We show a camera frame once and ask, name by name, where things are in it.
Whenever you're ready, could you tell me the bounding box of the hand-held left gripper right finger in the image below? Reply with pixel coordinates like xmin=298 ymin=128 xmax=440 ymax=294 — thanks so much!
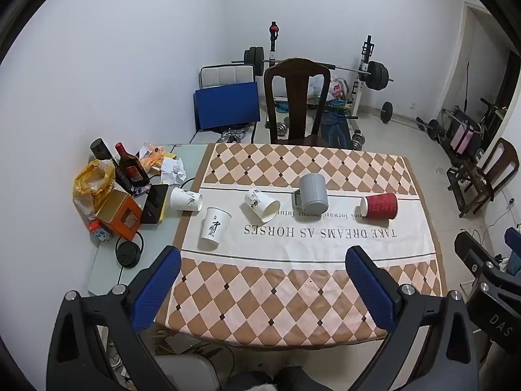
xmin=345 ymin=245 xmax=481 ymax=391

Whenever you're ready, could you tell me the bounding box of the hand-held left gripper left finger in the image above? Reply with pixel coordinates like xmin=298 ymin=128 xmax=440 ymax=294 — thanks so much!
xmin=46 ymin=245 xmax=182 ymax=391

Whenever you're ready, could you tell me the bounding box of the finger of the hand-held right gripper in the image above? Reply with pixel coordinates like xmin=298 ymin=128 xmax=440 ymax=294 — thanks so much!
xmin=454 ymin=231 xmax=503 ymax=288
xmin=503 ymin=226 xmax=521 ymax=262

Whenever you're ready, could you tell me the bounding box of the red ribbed paper cup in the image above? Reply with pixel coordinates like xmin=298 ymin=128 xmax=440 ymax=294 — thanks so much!
xmin=360 ymin=192 xmax=398 ymax=221

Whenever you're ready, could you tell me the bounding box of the white paper cup large print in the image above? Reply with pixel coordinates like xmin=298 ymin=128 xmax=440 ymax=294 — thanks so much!
xmin=198 ymin=207 xmax=232 ymax=251

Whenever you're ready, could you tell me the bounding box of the white paper cup bamboo print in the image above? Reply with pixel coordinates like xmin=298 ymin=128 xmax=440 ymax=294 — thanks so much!
xmin=170 ymin=186 xmax=203 ymax=212
xmin=244 ymin=188 xmax=281 ymax=219

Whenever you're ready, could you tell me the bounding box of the brown checkered tablecloth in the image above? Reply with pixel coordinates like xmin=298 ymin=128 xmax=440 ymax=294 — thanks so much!
xmin=157 ymin=142 xmax=448 ymax=345

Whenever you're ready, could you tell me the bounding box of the brown wooden side chair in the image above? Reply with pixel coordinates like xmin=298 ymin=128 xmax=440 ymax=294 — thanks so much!
xmin=447 ymin=138 xmax=520 ymax=218

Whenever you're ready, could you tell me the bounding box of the black phone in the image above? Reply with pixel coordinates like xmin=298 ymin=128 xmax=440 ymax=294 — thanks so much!
xmin=140 ymin=183 xmax=169 ymax=224

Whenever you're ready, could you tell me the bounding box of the orange and gold box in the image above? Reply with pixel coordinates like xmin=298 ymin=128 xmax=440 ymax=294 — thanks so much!
xmin=94 ymin=189 xmax=143 ymax=241

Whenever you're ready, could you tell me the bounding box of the grey chair seat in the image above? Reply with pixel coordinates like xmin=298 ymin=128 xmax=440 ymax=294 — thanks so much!
xmin=154 ymin=354 xmax=229 ymax=391

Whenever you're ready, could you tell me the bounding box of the pink cloth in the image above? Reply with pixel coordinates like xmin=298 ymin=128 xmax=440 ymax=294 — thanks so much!
xmin=451 ymin=124 xmax=475 ymax=151

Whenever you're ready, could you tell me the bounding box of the grey ribbed mug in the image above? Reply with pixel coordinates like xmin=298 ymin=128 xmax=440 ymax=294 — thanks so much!
xmin=293 ymin=173 xmax=329 ymax=214

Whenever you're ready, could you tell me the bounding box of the crumpled white tissue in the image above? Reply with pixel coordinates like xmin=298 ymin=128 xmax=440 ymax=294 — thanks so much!
xmin=161 ymin=157 xmax=188 ymax=185

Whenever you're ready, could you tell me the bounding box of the dark liquor bottle red cap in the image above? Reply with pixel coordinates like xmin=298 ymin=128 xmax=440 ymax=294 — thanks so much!
xmin=115 ymin=142 xmax=150 ymax=195

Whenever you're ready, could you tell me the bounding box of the yellow plastic bag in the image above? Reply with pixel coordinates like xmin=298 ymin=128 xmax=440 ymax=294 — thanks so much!
xmin=73 ymin=160 xmax=117 ymax=217

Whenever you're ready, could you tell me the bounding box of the orange snack packet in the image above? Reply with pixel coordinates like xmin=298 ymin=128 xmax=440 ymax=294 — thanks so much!
xmin=138 ymin=142 xmax=177 ymax=172

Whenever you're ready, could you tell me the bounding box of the black cylindrical bottle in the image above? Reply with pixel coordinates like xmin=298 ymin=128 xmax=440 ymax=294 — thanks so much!
xmin=90 ymin=138 xmax=120 ymax=168

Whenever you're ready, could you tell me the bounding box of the short barbell with black plates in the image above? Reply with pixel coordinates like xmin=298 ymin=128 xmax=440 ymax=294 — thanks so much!
xmin=375 ymin=102 xmax=446 ymax=140

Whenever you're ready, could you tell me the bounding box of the black weight bench pad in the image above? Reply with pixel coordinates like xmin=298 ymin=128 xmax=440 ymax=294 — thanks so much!
xmin=318 ymin=112 xmax=353 ymax=150

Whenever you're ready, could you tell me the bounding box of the blue flat board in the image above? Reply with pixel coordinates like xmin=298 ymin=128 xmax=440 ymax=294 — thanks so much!
xmin=193 ymin=82 xmax=261 ymax=132

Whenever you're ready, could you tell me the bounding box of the long barbell with black plates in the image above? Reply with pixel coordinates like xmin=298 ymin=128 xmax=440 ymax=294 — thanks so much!
xmin=232 ymin=47 xmax=395 ymax=91

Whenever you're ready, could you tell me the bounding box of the dark wooden dining chair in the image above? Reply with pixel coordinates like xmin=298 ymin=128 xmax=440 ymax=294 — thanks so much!
xmin=264 ymin=58 xmax=331 ymax=147

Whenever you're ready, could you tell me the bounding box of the white and red plastic bag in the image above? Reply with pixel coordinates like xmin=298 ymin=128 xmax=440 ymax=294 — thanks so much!
xmin=309 ymin=74 xmax=349 ymax=102

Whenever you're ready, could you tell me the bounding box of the white weight rack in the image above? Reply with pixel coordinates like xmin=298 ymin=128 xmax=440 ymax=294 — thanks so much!
xmin=266 ymin=20 xmax=377 ymax=120

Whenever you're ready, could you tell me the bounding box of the black round lid with cable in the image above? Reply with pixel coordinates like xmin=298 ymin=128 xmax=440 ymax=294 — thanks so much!
xmin=115 ymin=232 xmax=144 ymax=270

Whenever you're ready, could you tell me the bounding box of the black exercise machine frame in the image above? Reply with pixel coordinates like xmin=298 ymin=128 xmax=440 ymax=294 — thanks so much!
xmin=441 ymin=98 xmax=507 ymax=151

